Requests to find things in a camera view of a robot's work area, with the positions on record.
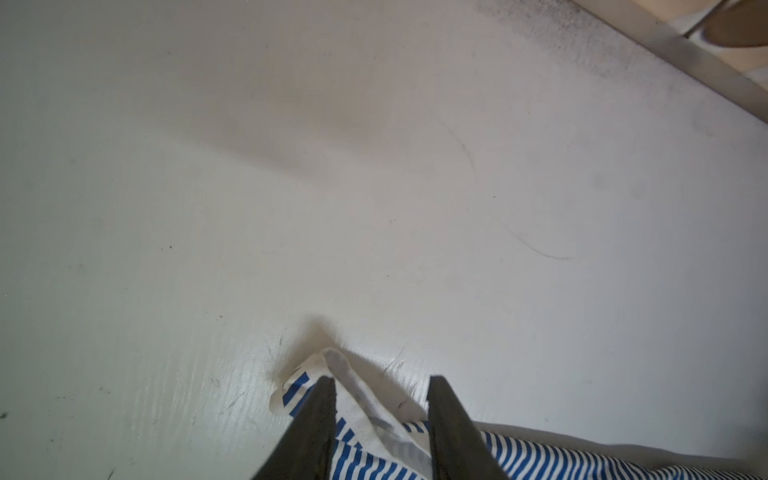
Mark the blue white striped tank top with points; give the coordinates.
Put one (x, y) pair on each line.
(369, 443)

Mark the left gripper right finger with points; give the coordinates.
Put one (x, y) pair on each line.
(456, 447)

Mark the aluminium table edge rail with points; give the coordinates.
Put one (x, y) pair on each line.
(722, 44)

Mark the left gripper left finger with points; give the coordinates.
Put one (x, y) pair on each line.
(305, 451)

